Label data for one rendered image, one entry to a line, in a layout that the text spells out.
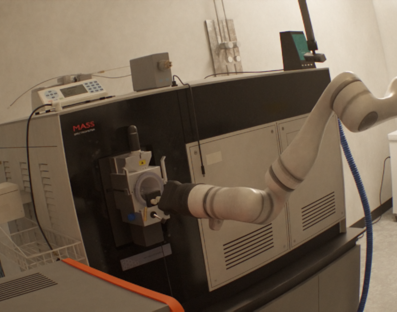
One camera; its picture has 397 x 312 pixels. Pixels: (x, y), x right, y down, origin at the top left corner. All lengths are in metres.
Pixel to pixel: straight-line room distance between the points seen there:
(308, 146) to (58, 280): 0.55
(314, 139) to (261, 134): 0.78
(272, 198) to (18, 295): 0.57
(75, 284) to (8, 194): 0.68
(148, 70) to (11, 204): 0.69
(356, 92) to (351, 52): 3.57
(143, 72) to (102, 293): 1.12
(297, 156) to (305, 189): 0.97
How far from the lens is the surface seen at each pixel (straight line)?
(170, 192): 1.32
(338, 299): 2.25
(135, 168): 1.43
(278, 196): 1.12
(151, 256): 1.56
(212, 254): 1.71
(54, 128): 1.42
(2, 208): 1.64
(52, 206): 1.56
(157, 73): 1.89
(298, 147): 1.06
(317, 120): 1.05
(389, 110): 1.06
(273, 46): 3.68
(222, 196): 1.17
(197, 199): 1.22
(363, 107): 0.99
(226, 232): 1.74
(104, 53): 2.82
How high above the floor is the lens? 1.47
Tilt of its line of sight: 9 degrees down
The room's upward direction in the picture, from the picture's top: 9 degrees counter-clockwise
